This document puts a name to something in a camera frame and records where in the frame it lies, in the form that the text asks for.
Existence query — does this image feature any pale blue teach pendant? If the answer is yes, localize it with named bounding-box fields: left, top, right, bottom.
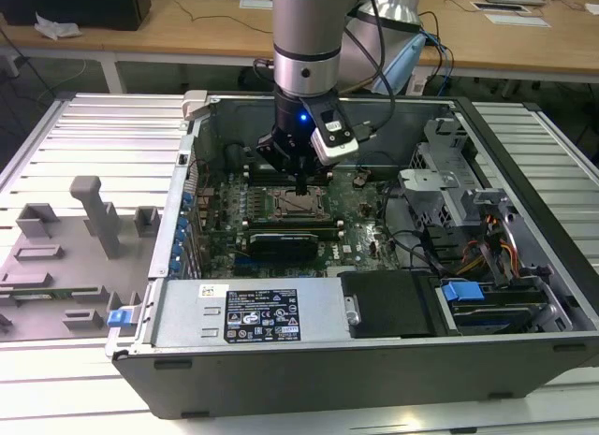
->
left=372, top=31, right=428, bottom=95

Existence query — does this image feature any black and silver PC case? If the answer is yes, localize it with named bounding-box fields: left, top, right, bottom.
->
left=105, top=91, right=599, bottom=420

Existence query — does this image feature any gray parts rack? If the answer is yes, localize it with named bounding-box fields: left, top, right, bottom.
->
left=0, top=174, right=161, bottom=343

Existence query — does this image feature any metal socket cover frame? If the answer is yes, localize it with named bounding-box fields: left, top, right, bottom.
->
left=272, top=189, right=329, bottom=217

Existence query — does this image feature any CPU socket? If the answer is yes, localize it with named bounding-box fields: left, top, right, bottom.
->
left=266, top=184, right=332, bottom=223

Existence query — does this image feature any green RAM stick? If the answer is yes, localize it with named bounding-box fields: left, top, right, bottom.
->
left=0, top=290, right=76, bottom=300

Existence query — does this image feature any yellow power wire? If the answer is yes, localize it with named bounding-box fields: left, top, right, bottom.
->
left=460, top=245, right=490, bottom=276

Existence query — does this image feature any hard disk in blue carrier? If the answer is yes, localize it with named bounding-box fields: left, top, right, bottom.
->
left=437, top=279, right=551, bottom=337

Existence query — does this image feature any black camera cable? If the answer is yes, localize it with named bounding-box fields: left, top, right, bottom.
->
left=358, top=0, right=395, bottom=145

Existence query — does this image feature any wooden desk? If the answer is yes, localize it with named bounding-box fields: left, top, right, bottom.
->
left=0, top=0, right=599, bottom=97

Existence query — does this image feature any white paper sheet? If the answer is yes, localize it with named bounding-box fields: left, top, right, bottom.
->
left=483, top=12, right=553, bottom=30

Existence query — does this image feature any beige case release latch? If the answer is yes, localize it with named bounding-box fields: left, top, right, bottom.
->
left=181, top=90, right=210, bottom=123

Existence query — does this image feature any black graphics card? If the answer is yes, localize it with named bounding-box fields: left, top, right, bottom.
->
left=246, top=232, right=320, bottom=264

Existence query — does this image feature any silver metal handle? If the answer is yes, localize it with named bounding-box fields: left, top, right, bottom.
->
left=343, top=293, right=362, bottom=326

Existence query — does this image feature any black plastic shroud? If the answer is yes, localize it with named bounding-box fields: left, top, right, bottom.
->
left=337, top=269, right=441, bottom=339

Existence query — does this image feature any orange power wire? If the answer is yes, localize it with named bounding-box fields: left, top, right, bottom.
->
left=484, top=214, right=520, bottom=278

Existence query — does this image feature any silver drive cage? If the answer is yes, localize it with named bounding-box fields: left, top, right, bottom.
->
left=397, top=118, right=476, bottom=230

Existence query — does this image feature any thick black cable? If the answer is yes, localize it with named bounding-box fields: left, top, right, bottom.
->
left=379, top=185, right=448, bottom=275

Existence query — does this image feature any black and white tray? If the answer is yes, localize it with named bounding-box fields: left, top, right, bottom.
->
left=469, top=0, right=533, bottom=15

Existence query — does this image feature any silver power supply unit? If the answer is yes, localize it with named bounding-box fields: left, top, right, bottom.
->
left=149, top=278, right=350, bottom=350

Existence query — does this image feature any green motherboard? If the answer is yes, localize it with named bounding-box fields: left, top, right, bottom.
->
left=196, top=166, right=403, bottom=280

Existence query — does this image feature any white crumpled tissue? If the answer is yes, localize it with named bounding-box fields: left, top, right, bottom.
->
left=34, top=11, right=83, bottom=41

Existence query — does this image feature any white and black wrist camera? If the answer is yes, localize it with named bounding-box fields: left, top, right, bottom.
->
left=308, top=111, right=360, bottom=166

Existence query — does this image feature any black computer tower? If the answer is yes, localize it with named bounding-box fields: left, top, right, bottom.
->
left=0, top=0, right=153, bottom=32

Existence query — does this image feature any blue network cable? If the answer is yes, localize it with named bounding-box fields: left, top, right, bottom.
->
left=420, top=27, right=456, bottom=88

